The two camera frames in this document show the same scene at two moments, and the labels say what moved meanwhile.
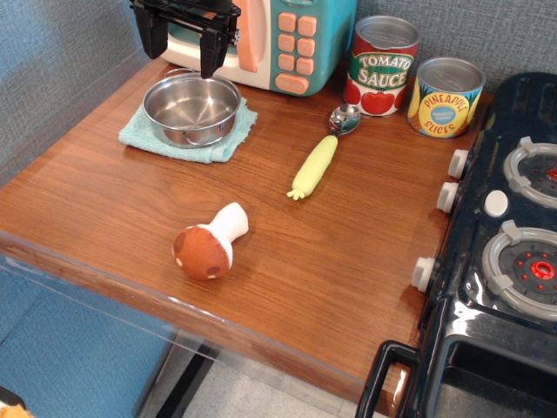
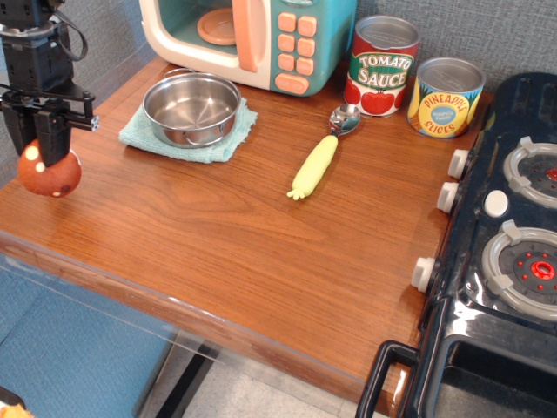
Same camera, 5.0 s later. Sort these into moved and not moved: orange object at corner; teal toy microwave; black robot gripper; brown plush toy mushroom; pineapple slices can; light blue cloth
Moved: brown plush toy mushroom; black robot gripper
Not moved: teal toy microwave; light blue cloth; orange object at corner; pineapple slices can
